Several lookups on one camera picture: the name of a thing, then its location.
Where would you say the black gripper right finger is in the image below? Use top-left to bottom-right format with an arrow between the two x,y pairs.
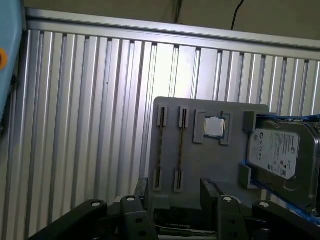
199,178 -> 320,240

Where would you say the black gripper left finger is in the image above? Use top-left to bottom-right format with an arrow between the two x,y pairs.
27,177 -> 161,240

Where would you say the blue RAM stick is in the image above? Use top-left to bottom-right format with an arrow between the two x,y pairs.
155,107 -> 167,188

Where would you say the grey plastic parts rack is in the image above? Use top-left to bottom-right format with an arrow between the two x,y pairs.
148,96 -> 272,213

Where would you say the hard disk with blue carrier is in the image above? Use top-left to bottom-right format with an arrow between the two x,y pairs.
239,113 -> 320,216

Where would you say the silver-topped CPU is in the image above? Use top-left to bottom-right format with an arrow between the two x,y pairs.
203,116 -> 228,138

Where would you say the pale blue teach pendant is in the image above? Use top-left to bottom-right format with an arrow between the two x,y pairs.
0,0 -> 27,135

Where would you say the thin black cable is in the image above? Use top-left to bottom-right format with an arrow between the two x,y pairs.
230,0 -> 245,30

